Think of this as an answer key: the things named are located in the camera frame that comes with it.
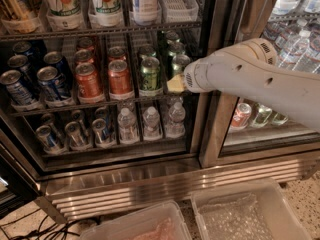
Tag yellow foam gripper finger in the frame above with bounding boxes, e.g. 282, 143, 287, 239
167, 74, 185, 93

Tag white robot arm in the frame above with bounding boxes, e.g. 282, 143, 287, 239
167, 38, 320, 132

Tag front right orange can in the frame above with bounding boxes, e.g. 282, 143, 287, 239
108, 60, 132, 95

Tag middle right orange can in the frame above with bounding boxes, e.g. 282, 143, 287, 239
107, 46, 126, 62

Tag orange can behind glass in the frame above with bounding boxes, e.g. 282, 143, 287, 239
230, 103, 252, 130

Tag empty white shelf tray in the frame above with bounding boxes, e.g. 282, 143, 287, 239
160, 0, 199, 23

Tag bottom right slim can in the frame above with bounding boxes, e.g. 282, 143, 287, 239
92, 118, 112, 144

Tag slim can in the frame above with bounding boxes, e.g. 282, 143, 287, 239
92, 118, 112, 144
36, 125, 62, 151
65, 121, 88, 147

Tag front left orange can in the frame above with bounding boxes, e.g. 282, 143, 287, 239
75, 63, 103, 98

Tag green can behind glass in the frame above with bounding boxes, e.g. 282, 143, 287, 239
251, 104, 272, 128

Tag middle left orange can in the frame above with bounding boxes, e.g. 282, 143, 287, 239
74, 49, 95, 65

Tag back orange can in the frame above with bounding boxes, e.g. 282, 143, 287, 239
76, 37, 96, 52

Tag bottom middle slim can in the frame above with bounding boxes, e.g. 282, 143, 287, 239
65, 121, 88, 147

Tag middle right blue can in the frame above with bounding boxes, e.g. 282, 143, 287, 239
44, 51, 73, 87

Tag blue can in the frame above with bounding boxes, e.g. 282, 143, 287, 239
13, 41, 39, 61
0, 70, 37, 105
8, 55, 37, 82
44, 51, 73, 87
37, 66, 71, 102

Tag front right blue can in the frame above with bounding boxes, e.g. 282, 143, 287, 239
37, 66, 71, 102

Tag bottom left slim can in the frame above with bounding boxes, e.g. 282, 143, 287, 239
36, 125, 62, 151

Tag steel fridge base grille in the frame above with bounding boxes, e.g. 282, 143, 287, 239
35, 151, 319, 224

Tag front left blue can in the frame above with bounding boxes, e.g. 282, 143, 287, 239
0, 70, 37, 105

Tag middle left blue can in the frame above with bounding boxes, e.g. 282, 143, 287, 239
8, 55, 37, 82

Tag back blue can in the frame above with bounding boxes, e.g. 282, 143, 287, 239
13, 41, 39, 61

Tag gold can top shelf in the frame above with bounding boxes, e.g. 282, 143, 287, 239
0, 0, 36, 21

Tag middle water bottle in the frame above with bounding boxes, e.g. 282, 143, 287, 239
143, 106, 161, 141

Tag water bottle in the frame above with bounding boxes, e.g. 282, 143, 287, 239
143, 106, 161, 141
117, 107, 139, 144
165, 102, 186, 138

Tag right water bottle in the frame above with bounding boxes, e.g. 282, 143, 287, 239
165, 102, 186, 138

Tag left water bottle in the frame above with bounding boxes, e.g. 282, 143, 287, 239
117, 107, 139, 144

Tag left clear plastic bin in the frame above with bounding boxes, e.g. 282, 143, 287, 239
79, 201, 192, 240

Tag clear plastic bin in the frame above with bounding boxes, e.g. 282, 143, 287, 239
191, 179, 312, 240
79, 201, 192, 240

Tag right clear plastic bin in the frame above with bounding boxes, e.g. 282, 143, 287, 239
191, 179, 312, 240

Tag steel fridge door frame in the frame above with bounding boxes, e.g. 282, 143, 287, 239
197, 0, 320, 168

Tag black floor cables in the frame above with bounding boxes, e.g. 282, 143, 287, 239
0, 207, 101, 240

